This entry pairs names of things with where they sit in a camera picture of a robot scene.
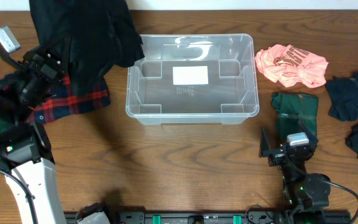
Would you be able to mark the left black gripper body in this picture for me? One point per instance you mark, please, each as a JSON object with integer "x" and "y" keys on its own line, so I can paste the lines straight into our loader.
{"x": 46, "y": 62}

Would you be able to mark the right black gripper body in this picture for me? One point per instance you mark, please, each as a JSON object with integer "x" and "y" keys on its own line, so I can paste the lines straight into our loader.
{"x": 278, "y": 158}

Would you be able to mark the dark green garment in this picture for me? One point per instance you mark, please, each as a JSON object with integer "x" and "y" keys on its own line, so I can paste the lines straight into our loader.
{"x": 293, "y": 109}

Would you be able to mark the red navy plaid shirt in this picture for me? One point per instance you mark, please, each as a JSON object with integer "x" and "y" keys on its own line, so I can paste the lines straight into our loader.
{"x": 64, "y": 103}

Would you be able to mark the pink printed t-shirt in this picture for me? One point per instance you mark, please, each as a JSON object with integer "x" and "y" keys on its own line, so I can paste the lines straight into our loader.
{"x": 290, "y": 65}

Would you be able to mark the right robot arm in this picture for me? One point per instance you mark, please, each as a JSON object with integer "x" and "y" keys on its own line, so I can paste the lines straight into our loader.
{"x": 307, "y": 193}

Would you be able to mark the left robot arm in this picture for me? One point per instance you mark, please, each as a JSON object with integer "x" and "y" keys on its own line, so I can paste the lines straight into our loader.
{"x": 26, "y": 158}

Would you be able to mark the dark navy garment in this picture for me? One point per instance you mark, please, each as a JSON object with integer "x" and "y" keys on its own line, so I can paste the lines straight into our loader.
{"x": 343, "y": 93}

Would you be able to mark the clear plastic storage bin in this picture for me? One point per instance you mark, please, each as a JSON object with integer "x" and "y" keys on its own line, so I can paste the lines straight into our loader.
{"x": 230, "y": 97}

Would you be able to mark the white label in bin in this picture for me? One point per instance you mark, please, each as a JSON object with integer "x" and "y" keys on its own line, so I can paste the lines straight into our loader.
{"x": 197, "y": 75}

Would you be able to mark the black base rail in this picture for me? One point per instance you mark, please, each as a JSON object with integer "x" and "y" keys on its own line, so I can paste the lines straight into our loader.
{"x": 252, "y": 216}

